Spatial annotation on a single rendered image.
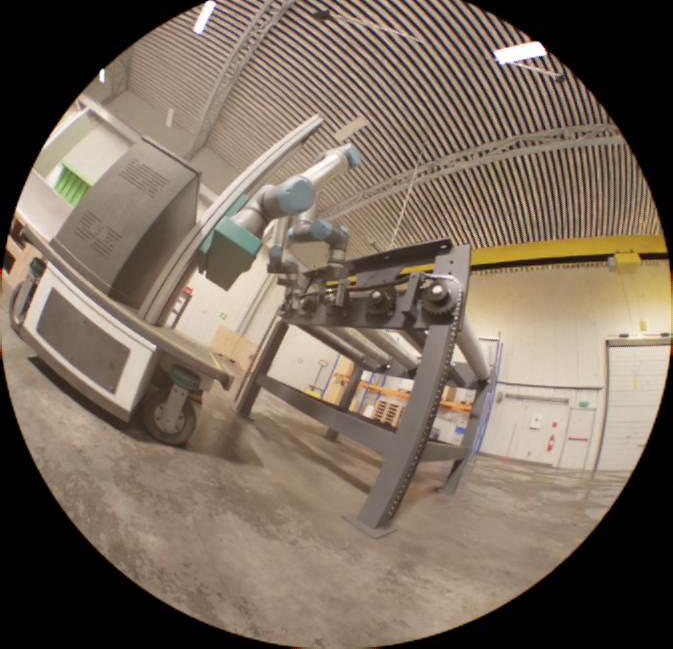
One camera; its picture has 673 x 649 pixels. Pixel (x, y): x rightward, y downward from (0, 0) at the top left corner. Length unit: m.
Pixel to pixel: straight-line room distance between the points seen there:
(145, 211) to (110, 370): 0.49
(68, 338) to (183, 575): 0.61
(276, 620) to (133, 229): 0.96
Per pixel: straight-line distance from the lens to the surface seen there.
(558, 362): 10.42
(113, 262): 0.81
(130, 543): 0.48
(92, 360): 0.73
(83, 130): 3.73
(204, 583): 0.47
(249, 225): 0.77
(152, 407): 0.79
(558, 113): 8.78
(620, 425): 10.64
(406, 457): 0.76
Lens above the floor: 0.38
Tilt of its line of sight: 20 degrees up
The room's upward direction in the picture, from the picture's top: 24 degrees clockwise
